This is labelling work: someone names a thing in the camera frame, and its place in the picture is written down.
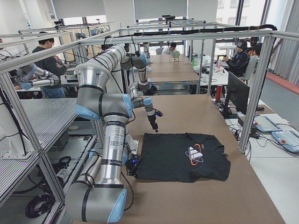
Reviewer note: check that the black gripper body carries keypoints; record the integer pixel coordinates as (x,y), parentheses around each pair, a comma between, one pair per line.
(151,118)
(131,167)

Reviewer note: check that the black graphic t-shirt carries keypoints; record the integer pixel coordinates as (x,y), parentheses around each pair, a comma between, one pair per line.
(183,157)

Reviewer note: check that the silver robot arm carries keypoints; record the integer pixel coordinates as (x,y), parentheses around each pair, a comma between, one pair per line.
(94,103)
(101,196)

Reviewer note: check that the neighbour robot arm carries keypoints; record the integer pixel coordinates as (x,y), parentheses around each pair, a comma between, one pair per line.
(36,76)

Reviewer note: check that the black computer monitor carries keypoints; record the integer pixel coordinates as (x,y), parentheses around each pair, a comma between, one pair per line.
(238,94)

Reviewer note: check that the person in dark tracksuit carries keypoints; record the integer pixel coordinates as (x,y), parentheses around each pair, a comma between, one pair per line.
(238,64)

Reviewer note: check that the grey teach pendant far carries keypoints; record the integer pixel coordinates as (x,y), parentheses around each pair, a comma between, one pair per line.
(265,125)

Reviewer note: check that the grey teach pendant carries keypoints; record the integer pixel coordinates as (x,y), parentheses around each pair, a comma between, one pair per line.
(265,125)
(288,139)

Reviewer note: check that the person in dark jacket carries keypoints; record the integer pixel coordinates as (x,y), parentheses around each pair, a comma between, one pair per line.
(51,64)

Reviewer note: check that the grey teach pendant near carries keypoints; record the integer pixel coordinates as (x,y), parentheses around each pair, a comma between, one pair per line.
(288,139)

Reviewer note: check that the aluminium cell frame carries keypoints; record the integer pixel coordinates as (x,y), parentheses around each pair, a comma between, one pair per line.
(20,147)

